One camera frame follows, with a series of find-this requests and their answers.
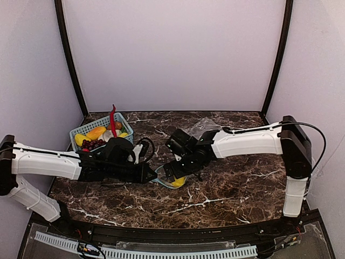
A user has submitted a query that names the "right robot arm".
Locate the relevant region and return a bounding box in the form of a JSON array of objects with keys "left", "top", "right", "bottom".
[{"left": 162, "top": 115, "right": 318, "bottom": 218}]

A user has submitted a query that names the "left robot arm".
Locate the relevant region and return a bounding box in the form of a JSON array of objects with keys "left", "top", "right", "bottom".
[{"left": 1, "top": 135, "right": 157, "bottom": 222}]

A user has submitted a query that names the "yellow toy food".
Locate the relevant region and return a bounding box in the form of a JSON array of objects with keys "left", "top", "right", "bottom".
[{"left": 118, "top": 132, "right": 128, "bottom": 138}]

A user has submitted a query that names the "dark red toy food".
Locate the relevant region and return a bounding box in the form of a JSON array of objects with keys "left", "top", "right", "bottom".
[{"left": 81, "top": 139, "right": 106, "bottom": 151}]

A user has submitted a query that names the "white toy garlic bulb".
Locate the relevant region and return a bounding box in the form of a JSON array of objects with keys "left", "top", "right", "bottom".
[{"left": 98, "top": 130, "right": 114, "bottom": 142}]

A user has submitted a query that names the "brown toy kiwi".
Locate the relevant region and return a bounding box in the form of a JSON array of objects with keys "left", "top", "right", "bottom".
[{"left": 107, "top": 121, "right": 123, "bottom": 131}]

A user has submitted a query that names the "orange yellow toy mango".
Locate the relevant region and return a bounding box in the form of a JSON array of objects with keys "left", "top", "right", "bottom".
[{"left": 86, "top": 126, "right": 107, "bottom": 140}]

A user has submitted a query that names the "red toy chili pepper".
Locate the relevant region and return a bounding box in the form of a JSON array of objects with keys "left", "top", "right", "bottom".
[{"left": 109, "top": 104, "right": 117, "bottom": 138}]

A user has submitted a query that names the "blue perforated plastic basket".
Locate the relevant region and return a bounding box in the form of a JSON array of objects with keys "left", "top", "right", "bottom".
[{"left": 69, "top": 112, "right": 134, "bottom": 152}]

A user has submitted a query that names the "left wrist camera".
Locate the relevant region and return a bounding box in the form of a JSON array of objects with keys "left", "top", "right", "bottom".
[{"left": 127, "top": 137, "right": 155, "bottom": 165}]

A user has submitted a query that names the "grey slotted cable duct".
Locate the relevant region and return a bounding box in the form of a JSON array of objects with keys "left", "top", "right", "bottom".
[{"left": 34, "top": 231, "right": 258, "bottom": 259}]

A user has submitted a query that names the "black front table rail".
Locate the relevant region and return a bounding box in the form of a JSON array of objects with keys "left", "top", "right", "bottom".
[{"left": 46, "top": 218, "right": 304, "bottom": 246}]

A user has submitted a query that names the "left black corner post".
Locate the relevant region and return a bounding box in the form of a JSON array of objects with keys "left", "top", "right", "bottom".
[{"left": 54, "top": 0, "right": 88, "bottom": 118}]

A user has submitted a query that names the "black corner post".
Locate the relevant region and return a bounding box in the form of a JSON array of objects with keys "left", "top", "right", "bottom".
[
  {"left": 54, "top": 0, "right": 88, "bottom": 118},
  {"left": 260, "top": 0, "right": 294, "bottom": 119}
]

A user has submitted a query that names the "right black corner post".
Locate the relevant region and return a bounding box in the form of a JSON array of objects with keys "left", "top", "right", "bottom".
[{"left": 260, "top": 0, "right": 294, "bottom": 119}]

